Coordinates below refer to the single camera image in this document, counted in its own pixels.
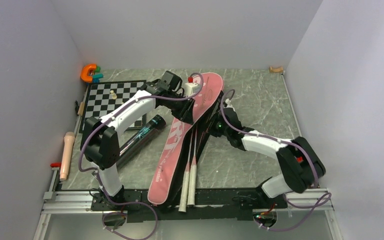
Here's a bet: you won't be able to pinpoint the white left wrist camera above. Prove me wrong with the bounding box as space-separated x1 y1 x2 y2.
182 76 202 98

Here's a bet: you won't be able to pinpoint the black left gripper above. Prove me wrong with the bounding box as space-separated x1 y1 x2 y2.
165 92 196 126

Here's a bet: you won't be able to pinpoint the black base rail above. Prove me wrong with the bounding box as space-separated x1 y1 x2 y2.
90 188 288 223

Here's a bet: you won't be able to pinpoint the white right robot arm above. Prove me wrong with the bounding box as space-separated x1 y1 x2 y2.
210 107 326 208

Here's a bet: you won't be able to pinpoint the cream chess piece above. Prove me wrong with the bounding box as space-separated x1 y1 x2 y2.
110 90 118 100

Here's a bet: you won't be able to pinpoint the black shuttlecock tube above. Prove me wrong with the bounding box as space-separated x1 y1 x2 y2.
116 114 167 170

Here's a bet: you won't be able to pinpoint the red clamp knob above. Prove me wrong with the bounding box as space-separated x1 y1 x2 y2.
50 162 62 168

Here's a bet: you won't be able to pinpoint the black white chessboard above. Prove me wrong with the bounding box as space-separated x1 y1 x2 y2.
79 80 146 133

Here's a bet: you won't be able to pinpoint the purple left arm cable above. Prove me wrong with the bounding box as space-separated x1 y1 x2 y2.
77 72 205 240

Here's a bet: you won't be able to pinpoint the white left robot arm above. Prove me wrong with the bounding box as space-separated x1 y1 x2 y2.
79 71 204 210

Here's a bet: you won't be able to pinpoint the pink racket bag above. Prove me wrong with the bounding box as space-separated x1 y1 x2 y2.
147 72 224 207

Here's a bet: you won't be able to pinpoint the orange teal toy blocks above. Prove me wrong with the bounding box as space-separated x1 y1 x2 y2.
80 63 104 84

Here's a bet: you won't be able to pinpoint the small wooden arch block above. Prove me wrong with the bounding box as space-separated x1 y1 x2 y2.
269 66 284 74

